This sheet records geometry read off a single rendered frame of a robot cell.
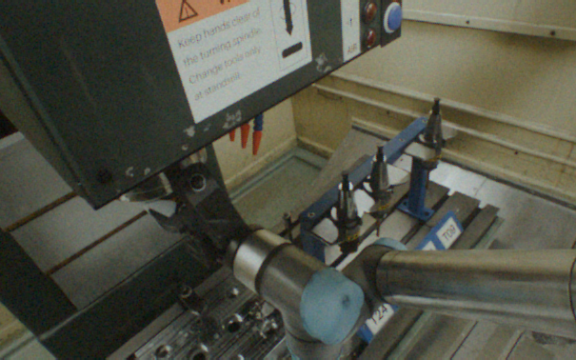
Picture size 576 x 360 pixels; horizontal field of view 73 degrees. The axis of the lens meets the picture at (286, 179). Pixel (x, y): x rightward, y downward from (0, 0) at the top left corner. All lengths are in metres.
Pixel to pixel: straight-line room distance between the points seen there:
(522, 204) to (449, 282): 1.03
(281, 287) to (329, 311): 0.06
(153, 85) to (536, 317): 0.38
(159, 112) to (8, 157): 0.68
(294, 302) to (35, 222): 0.77
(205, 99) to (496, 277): 0.32
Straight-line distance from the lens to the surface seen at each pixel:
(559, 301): 0.39
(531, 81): 1.32
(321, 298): 0.43
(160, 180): 0.53
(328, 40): 0.46
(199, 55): 0.35
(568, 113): 1.33
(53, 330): 1.33
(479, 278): 0.44
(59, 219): 1.10
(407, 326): 1.03
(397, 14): 0.55
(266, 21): 0.39
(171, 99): 0.35
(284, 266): 0.46
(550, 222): 1.45
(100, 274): 1.24
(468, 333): 1.25
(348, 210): 0.77
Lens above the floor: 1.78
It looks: 38 degrees down
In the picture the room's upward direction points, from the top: 10 degrees counter-clockwise
